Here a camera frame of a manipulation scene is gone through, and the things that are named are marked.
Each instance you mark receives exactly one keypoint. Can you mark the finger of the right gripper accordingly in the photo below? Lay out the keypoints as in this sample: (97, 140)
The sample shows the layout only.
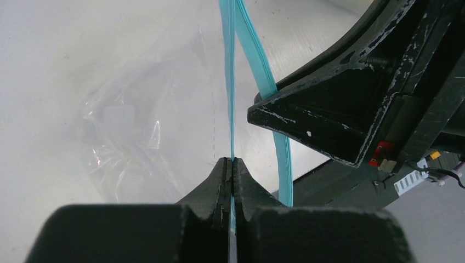
(336, 111)

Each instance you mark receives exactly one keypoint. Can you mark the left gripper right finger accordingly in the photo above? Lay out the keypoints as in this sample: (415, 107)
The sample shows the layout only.
(248, 194)

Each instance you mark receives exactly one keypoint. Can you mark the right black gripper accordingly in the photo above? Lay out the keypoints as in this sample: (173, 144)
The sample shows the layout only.
(425, 98)

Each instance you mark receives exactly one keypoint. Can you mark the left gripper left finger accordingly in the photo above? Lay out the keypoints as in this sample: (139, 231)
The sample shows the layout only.
(210, 201)

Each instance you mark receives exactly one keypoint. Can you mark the clear zip top bag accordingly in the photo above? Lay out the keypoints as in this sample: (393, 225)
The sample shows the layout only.
(160, 132)

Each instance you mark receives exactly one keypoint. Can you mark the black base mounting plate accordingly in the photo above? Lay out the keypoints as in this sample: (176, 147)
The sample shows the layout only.
(335, 184)

